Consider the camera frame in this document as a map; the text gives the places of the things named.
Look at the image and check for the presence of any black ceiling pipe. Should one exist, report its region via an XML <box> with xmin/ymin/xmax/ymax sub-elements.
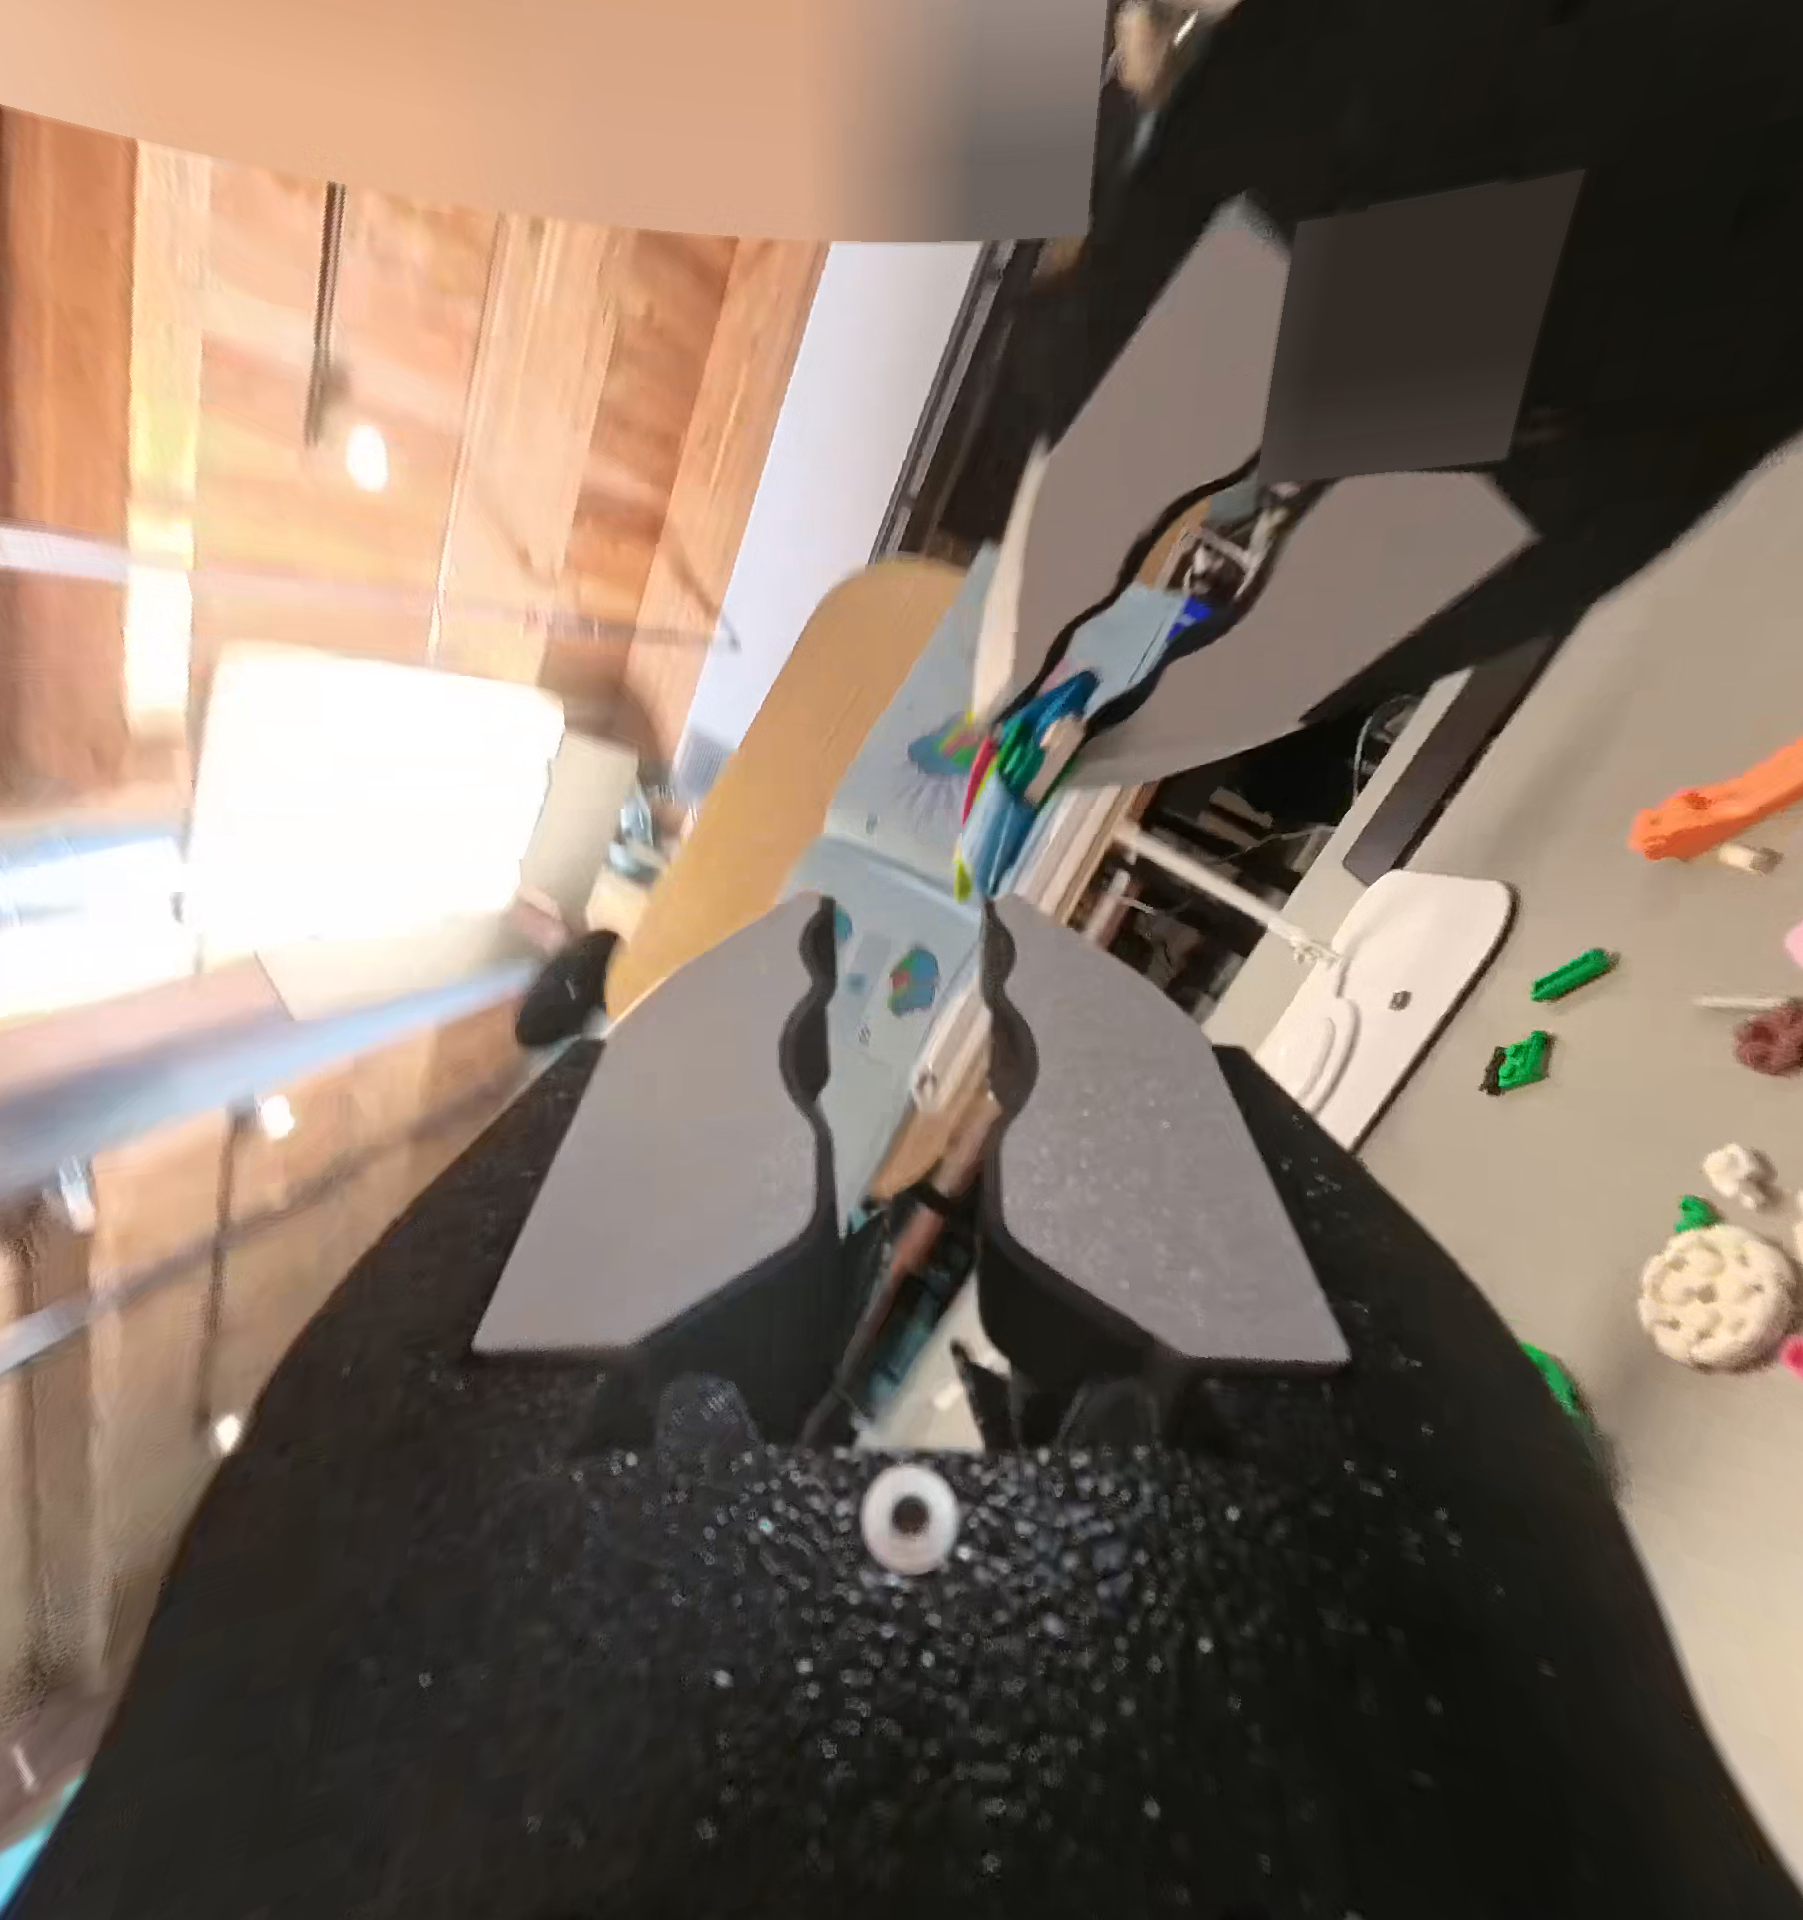
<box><xmin>301</xmin><ymin>181</ymin><xmax>354</xmax><ymax>454</ymax></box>

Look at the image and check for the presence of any colourful lego model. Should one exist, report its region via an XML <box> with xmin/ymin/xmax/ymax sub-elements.
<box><xmin>954</xmin><ymin>585</ymin><xmax>1216</xmax><ymax>901</ymax></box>

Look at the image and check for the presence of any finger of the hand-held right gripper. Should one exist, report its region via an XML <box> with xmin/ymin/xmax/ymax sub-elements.
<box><xmin>1057</xmin><ymin>467</ymin><xmax>1538</xmax><ymax>793</ymax></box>
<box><xmin>966</xmin><ymin>196</ymin><xmax>1299</xmax><ymax>721</ymax></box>

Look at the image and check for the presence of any grey flat panel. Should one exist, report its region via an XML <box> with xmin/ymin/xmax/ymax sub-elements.
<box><xmin>516</xmin><ymin>727</ymin><xmax>640</xmax><ymax>939</ymax></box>

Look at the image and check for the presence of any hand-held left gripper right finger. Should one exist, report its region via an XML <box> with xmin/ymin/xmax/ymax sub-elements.
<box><xmin>975</xmin><ymin>893</ymin><xmax>1355</xmax><ymax>1382</ymax></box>

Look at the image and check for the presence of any white rounded base plate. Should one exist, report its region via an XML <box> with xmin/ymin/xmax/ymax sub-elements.
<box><xmin>1253</xmin><ymin>871</ymin><xmax>1519</xmax><ymax>1149</ymax></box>

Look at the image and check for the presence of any bright studio light panel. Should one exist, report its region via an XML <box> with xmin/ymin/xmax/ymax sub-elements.
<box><xmin>181</xmin><ymin>642</ymin><xmax>564</xmax><ymax>939</ymax></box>

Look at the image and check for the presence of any lego instruction booklet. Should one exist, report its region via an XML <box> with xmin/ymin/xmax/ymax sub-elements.
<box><xmin>795</xmin><ymin>601</ymin><xmax>1082</xmax><ymax>1083</ymax></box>

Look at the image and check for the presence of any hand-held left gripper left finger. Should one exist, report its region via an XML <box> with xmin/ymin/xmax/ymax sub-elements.
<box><xmin>470</xmin><ymin>893</ymin><xmax>846</xmax><ymax>1396</ymax></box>

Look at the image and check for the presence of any orange lego separator tool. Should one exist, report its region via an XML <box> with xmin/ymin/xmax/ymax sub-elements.
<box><xmin>1629</xmin><ymin>703</ymin><xmax>1803</xmax><ymax>864</ymax></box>

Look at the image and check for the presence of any wooden booklet board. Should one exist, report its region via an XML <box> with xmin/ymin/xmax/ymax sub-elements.
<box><xmin>599</xmin><ymin>554</ymin><xmax>978</xmax><ymax>1022</ymax></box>

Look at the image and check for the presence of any black round stand base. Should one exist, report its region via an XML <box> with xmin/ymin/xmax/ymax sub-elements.
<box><xmin>514</xmin><ymin>931</ymin><xmax>621</xmax><ymax>1049</ymax></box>

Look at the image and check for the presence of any white round lego plate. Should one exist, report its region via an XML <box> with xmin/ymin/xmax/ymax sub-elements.
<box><xmin>1636</xmin><ymin>1222</ymin><xmax>1803</xmax><ymax>1374</ymax></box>

